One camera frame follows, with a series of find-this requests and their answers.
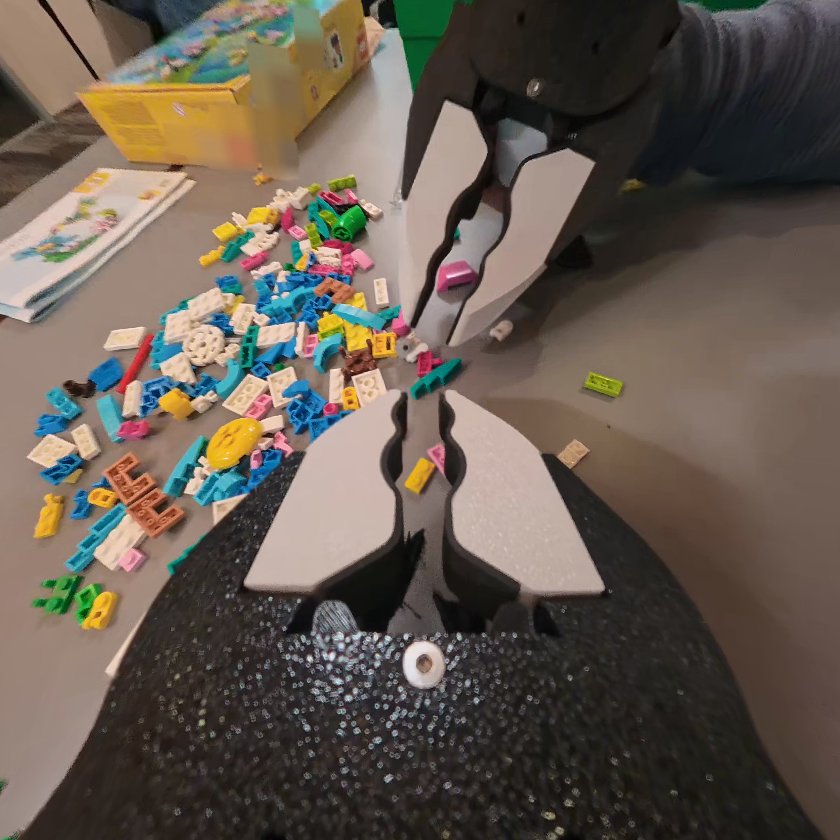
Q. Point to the white lego clip plate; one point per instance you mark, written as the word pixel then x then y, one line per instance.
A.
pixel 502 330

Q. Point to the pink lego plate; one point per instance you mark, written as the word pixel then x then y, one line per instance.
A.
pixel 438 456

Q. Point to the yellow lego plate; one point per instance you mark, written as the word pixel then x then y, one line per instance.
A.
pixel 420 475

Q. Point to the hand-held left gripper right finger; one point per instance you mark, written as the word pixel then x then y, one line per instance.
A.
pixel 518 518

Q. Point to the tan lego plate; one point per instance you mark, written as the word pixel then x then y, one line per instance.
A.
pixel 573 453

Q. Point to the magenta lego bracket piece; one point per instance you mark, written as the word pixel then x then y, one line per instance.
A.
pixel 426 364

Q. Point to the yellow lego set box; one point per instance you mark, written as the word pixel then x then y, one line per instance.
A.
pixel 170 124

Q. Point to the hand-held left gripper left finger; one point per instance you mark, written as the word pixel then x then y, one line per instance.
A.
pixel 328 512

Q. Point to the pink sloped lego brick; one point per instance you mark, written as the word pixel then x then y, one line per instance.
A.
pixel 455 275

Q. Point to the lime green lego plate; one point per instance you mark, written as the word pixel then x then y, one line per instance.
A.
pixel 604 384

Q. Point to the green curved lego cylinder piece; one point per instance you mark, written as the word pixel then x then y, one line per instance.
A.
pixel 348 223

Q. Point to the pile of mixed lego bricks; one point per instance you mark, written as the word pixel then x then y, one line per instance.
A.
pixel 249 394

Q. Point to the lego instruction booklet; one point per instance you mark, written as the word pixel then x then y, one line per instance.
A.
pixel 79 229
pixel 106 253

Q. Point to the bright green panel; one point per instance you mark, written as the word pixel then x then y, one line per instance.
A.
pixel 420 39

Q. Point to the teal stepped lego wedge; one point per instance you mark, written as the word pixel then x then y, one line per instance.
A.
pixel 433 382

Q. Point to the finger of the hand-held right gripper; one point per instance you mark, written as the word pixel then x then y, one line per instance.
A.
pixel 433 197
pixel 538 210

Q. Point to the yellow lego bar piece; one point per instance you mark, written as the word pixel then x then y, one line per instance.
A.
pixel 631 185

